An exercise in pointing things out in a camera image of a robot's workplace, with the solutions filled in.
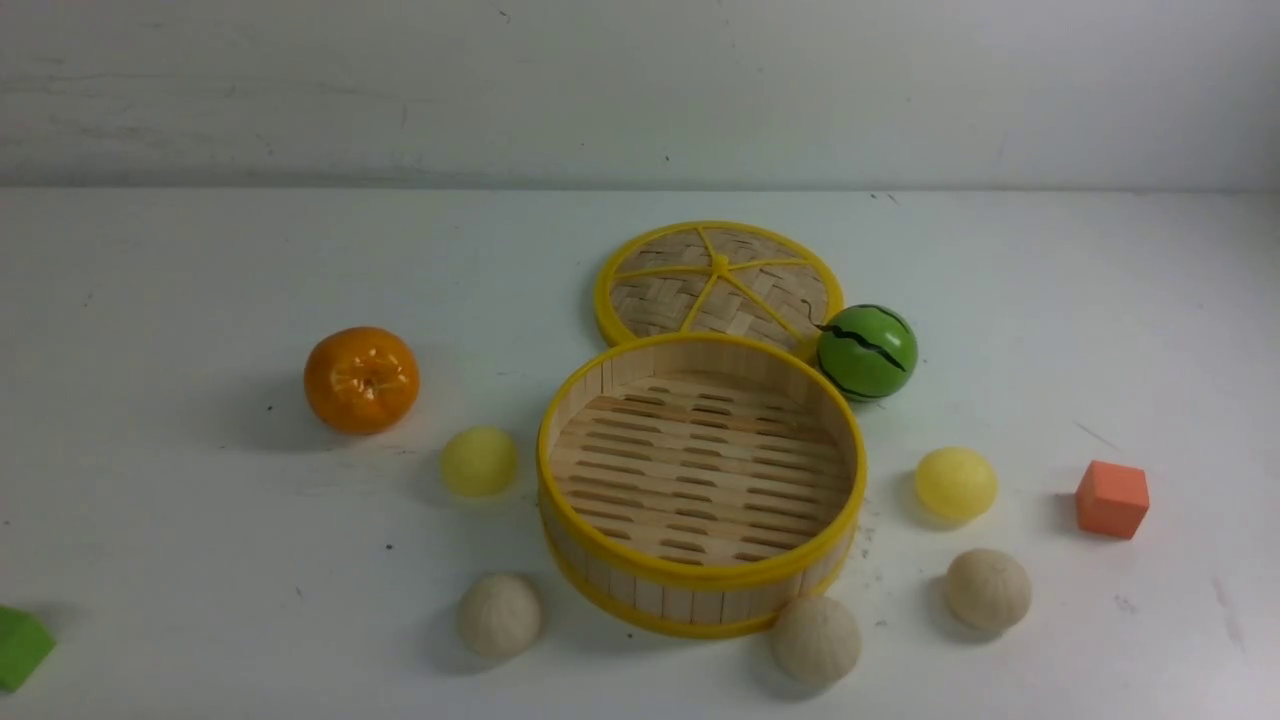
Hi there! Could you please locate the yellow bun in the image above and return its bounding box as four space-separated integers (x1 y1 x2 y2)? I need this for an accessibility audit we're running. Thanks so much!
914 446 998 523
439 427 518 498

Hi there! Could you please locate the white bun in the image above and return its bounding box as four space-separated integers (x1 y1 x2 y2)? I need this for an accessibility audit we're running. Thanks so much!
768 594 863 688
456 573 544 661
943 548 1033 633

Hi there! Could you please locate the bamboo steamer tray yellow rim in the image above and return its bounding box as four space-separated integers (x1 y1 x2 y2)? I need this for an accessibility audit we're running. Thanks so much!
536 333 867 639

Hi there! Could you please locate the woven bamboo steamer lid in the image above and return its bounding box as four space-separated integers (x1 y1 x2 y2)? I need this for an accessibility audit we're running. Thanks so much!
591 220 846 361

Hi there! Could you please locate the green toy watermelon ball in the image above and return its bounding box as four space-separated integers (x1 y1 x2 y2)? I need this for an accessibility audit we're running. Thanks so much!
815 304 919 402

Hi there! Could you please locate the orange toy tangerine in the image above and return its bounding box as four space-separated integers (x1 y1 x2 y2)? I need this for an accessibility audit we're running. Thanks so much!
302 325 421 436

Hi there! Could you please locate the orange foam cube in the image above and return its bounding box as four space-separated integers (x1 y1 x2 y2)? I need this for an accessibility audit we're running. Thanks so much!
1074 460 1149 541

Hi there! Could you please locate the green foam block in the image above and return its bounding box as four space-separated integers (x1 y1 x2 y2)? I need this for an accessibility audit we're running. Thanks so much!
0 605 56 693

